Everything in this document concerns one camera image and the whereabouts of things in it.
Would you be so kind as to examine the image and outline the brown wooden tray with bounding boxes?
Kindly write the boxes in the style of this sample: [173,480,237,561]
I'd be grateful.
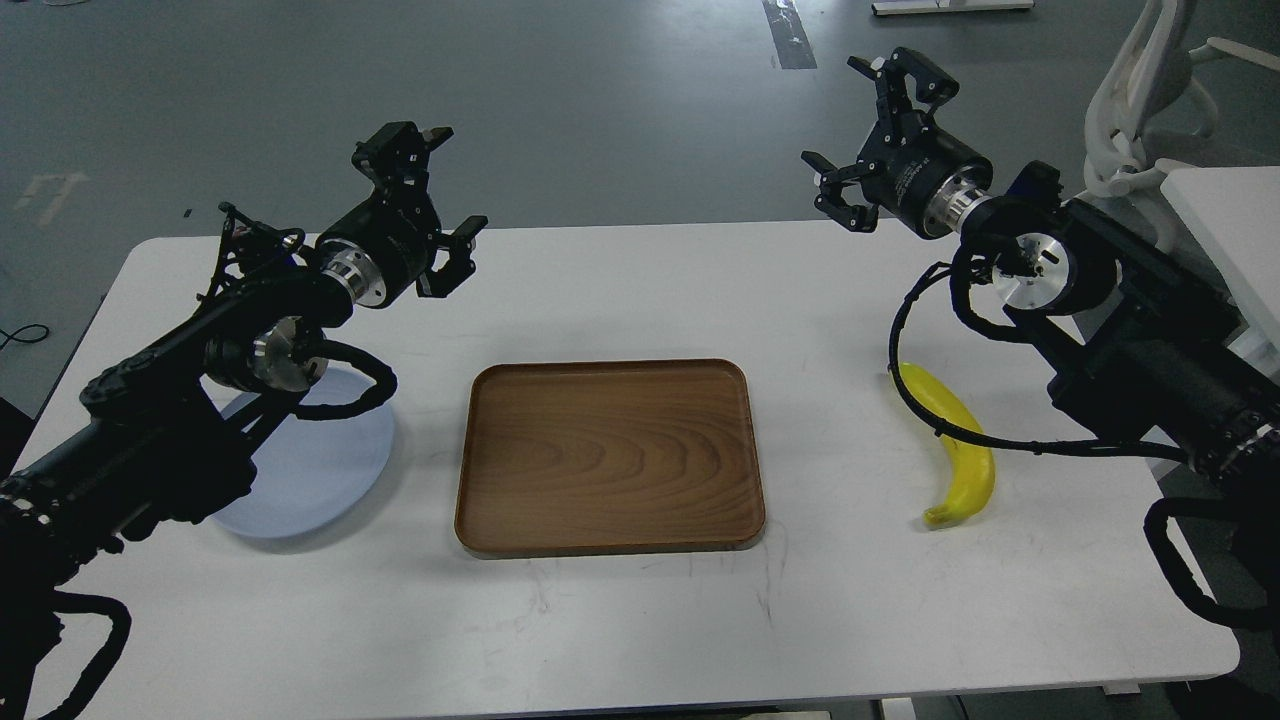
[454,357,765,559]

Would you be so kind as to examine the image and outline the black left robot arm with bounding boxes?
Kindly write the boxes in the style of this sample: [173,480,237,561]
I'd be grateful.
[1,120,488,719]

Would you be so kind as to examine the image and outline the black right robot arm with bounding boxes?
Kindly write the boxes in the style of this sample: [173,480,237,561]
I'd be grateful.
[803,47,1277,633]

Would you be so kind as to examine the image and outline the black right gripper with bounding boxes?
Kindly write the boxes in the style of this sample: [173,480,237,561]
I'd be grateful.
[801,47,993,240]

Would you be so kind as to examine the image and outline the light blue plate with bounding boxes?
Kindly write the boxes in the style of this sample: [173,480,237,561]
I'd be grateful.
[210,404,397,541]

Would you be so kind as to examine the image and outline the white side table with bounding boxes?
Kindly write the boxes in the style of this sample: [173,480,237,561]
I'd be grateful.
[1161,165,1279,347]

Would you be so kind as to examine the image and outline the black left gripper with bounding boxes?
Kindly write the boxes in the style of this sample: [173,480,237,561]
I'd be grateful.
[316,122,489,309]

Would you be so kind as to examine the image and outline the yellow banana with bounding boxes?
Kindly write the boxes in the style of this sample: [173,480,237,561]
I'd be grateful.
[899,363,997,530]

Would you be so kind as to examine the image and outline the white office chair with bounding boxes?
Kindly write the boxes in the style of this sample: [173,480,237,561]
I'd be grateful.
[1083,1,1277,254]

